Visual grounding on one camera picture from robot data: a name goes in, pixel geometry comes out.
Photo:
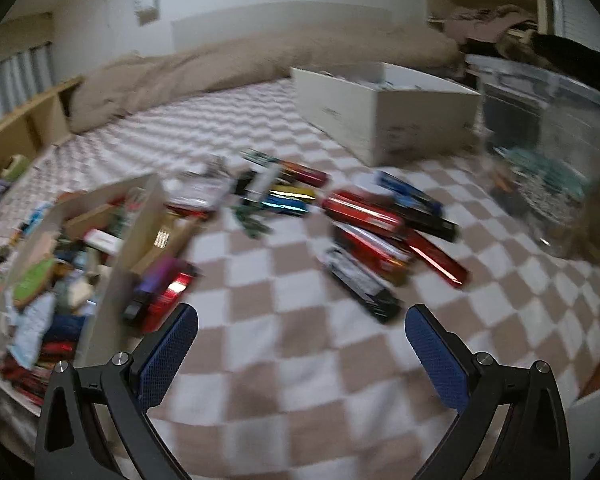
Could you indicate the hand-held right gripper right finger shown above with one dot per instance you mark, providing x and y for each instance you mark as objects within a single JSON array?
[{"x": 437, "y": 355}]

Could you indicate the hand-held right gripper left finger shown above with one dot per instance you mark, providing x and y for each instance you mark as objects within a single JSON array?
[{"x": 167, "y": 355}]

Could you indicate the black lighter with white label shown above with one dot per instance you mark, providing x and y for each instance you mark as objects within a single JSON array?
[{"x": 362, "y": 285}]

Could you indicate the white shallow cardboard box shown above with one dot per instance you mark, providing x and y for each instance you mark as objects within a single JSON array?
[{"x": 130, "y": 240}]

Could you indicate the pile of lighters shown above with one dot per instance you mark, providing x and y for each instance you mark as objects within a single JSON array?
[{"x": 365, "y": 215}]

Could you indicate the jumble of lighters and packets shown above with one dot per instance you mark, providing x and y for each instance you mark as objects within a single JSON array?
[{"x": 55, "y": 310}]

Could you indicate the green clip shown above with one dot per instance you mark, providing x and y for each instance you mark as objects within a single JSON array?
[{"x": 252, "y": 220}]

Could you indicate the clear plastic case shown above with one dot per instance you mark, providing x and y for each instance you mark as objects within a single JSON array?
[{"x": 200, "y": 191}]

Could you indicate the small black box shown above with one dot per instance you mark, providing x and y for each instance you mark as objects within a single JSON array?
[{"x": 244, "y": 182}]

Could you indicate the metal eyelash curler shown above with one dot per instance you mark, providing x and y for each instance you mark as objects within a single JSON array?
[{"x": 215, "y": 166}]

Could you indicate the silver tube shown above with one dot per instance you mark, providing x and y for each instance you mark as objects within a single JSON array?
[{"x": 262, "y": 182}]

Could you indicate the teal packets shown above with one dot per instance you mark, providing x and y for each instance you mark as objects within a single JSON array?
[{"x": 545, "y": 165}]

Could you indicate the white shoebox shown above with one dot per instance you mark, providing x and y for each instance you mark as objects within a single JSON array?
[{"x": 420, "y": 120}]

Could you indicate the green plush toy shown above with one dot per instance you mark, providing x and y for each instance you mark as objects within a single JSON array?
[{"x": 16, "y": 166}]

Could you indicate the clear plastic storage bin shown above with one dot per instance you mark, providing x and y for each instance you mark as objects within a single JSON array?
[{"x": 565, "y": 120}]

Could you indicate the wooden bedside shelf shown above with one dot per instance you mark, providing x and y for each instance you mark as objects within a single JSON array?
[{"x": 35, "y": 110}]

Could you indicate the beige quilted blanket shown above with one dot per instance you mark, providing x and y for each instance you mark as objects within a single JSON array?
[{"x": 230, "y": 70}]

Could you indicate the pale blue curtain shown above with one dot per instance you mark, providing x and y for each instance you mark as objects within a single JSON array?
[{"x": 15, "y": 85}]

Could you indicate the leopard print fur band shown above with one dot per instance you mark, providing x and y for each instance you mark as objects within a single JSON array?
[{"x": 512, "y": 45}]

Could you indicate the black furry hat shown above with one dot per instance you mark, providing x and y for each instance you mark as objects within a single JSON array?
[{"x": 575, "y": 55}]

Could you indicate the pink clothing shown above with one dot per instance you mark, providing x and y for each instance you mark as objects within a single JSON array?
[{"x": 480, "y": 22}]

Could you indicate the beige printed curtain valance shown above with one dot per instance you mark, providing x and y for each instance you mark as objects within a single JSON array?
[{"x": 25, "y": 30}]

